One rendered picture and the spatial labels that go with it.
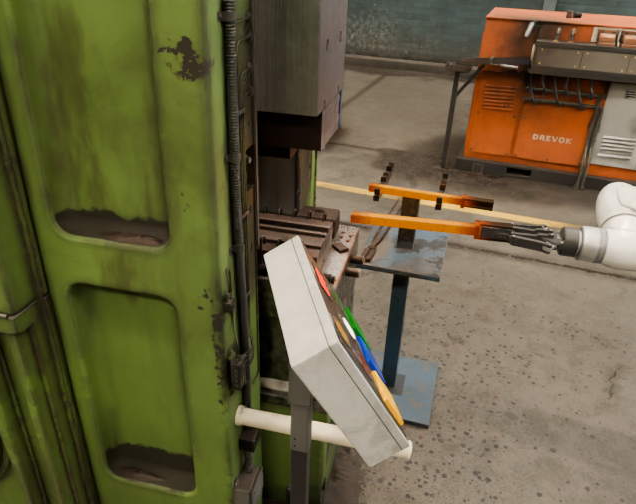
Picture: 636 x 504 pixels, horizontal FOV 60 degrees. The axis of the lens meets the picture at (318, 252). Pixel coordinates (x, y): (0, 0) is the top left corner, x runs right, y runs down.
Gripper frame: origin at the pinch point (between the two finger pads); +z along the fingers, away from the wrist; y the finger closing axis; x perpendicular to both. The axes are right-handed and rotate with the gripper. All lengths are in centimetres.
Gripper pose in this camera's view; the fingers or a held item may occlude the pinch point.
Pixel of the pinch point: (493, 231)
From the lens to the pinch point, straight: 151.6
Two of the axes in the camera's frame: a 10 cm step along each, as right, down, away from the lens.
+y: 2.4, -4.6, 8.5
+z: -9.7, -1.5, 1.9
